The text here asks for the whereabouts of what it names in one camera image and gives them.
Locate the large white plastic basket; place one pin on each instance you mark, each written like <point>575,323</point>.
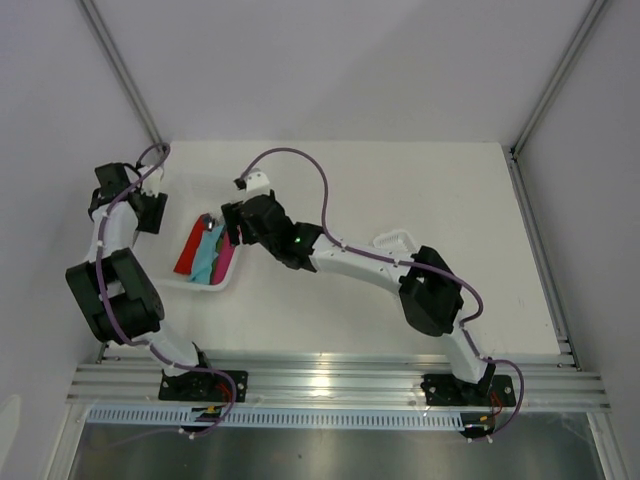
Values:
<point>189,196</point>

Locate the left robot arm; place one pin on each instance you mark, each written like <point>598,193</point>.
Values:
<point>115,295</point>

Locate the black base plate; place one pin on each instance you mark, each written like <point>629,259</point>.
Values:
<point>230,382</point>
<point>446,390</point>

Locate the teal paper napkin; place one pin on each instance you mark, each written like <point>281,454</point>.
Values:
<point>206,255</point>

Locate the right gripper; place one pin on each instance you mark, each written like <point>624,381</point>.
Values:
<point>232,216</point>

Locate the aluminium frame post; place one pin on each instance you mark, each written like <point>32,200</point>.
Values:
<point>560,73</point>
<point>117,64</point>

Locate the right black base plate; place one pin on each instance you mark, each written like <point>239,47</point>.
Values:
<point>446,390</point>

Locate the small white plastic tray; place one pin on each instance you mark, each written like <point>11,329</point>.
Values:
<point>397,240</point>

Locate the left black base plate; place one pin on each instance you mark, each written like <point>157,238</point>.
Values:
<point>230,382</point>

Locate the pink napkin roll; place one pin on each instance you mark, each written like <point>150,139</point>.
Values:
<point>219,274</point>

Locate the aluminium mounting rail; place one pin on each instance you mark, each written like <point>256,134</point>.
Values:
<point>335,381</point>

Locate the red napkin roll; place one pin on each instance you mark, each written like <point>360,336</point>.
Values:
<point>184,264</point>

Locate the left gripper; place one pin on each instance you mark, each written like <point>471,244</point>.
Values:
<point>157,206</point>

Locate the right aluminium frame post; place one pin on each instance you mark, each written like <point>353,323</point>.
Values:
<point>560,73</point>

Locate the white slotted cable duct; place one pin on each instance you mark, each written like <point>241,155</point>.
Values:
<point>410,420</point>

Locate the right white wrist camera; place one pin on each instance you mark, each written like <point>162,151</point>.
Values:
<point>255,182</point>

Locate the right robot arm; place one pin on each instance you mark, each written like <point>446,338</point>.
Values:
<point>429,292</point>

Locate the left aluminium frame post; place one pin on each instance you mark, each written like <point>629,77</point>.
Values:
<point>117,64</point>

